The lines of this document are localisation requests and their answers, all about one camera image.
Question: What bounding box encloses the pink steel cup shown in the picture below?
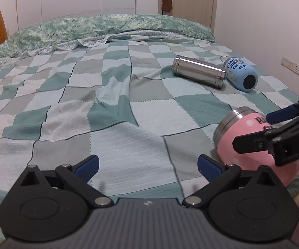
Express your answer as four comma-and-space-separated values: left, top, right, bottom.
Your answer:
213, 106, 299, 186

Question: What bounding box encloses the light blue cup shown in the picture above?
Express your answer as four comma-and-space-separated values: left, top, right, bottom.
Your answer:
223, 57, 258, 92

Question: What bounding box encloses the stainless steel thermos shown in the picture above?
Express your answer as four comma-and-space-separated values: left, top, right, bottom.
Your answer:
172, 55, 226, 89

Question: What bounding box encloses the checkered green bed sheet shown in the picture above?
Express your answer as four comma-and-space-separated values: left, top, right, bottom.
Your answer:
0, 37, 299, 239

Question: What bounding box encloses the green floral duvet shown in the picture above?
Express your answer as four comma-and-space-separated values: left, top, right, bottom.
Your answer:
0, 14, 215, 58

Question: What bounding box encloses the brown plush toy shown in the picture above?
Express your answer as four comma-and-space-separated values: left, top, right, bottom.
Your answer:
161, 0, 172, 13

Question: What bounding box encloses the white wall socket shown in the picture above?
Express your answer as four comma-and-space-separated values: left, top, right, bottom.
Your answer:
281, 57, 299, 75

